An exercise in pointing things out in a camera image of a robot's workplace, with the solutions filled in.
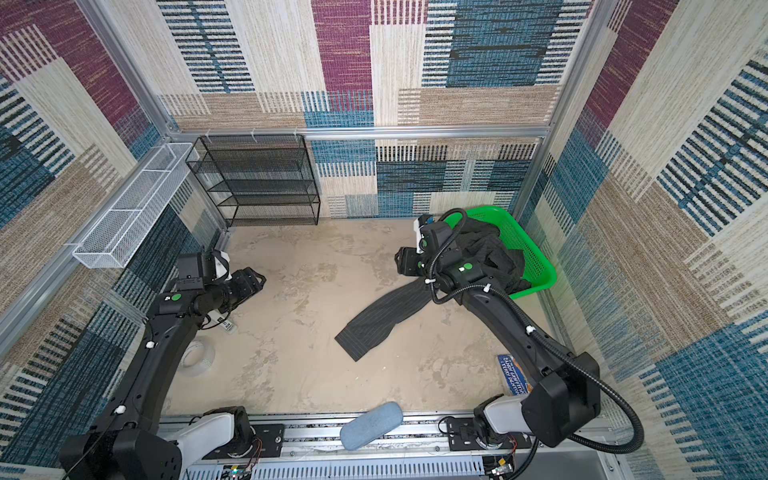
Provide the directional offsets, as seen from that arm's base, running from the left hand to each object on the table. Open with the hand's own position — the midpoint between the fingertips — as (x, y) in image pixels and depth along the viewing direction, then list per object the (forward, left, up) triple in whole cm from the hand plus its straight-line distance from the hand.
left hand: (257, 278), depth 79 cm
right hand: (+3, -39, +3) cm, 39 cm away
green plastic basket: (+11, -83, -15) cm, 85 cm away
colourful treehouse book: (-22, -68, -17) cm, 73 cm away
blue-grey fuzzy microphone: (-31, -30, -18) cm, 46 cm away
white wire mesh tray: (+4, +30, +12) cm, 33 cm away
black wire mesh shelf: (+46, +12, -4) cm, 48 cm away
